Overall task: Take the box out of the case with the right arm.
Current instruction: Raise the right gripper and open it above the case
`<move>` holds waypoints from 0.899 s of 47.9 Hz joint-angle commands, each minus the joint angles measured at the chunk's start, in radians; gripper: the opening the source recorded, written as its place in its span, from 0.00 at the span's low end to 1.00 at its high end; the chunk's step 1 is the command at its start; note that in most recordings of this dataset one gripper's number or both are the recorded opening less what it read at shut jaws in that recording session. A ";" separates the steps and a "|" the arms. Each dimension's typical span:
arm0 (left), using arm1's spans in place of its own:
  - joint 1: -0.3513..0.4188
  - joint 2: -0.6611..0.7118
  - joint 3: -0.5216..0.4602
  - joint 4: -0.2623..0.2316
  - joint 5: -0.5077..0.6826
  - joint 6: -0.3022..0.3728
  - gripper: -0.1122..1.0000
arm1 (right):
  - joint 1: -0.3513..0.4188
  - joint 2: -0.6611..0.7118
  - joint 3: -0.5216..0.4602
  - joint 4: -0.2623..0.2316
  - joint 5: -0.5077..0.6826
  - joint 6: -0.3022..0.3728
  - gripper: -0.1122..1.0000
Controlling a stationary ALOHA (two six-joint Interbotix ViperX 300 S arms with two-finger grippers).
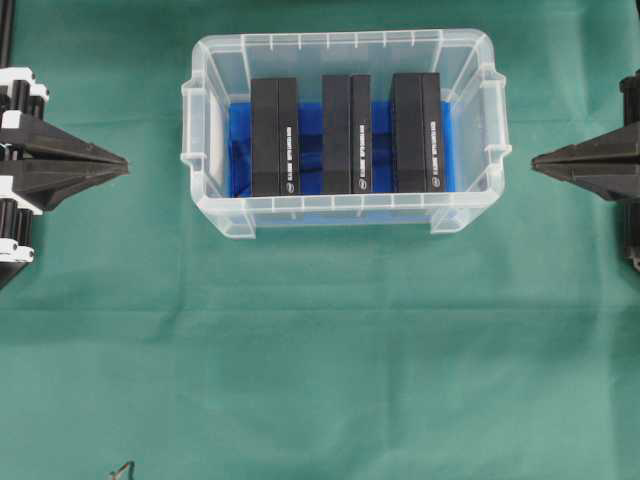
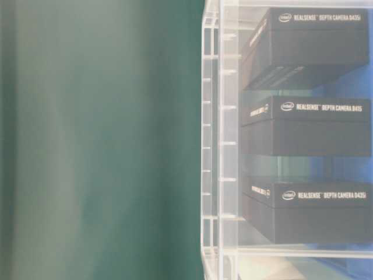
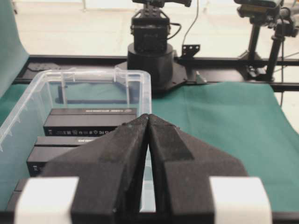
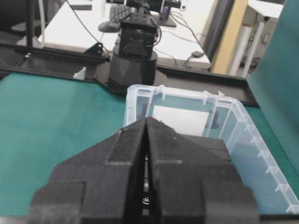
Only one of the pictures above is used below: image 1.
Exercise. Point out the black frame rail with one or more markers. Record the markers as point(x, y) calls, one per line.
point(6, 29)

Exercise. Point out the green table cloth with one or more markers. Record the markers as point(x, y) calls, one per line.
point(508, 350)

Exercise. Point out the blue sheet inside case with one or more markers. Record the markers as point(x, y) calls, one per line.
point(238, 215)

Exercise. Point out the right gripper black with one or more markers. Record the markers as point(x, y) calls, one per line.
point(612, 182)

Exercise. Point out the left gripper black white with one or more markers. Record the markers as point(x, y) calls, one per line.
point(29, 189)

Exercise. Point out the black camera box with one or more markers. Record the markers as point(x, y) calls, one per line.
point(275, 146)
point(347, 153)
point(419, 155)

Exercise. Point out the clear plastic storage case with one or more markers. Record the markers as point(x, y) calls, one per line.
point(216, 126)

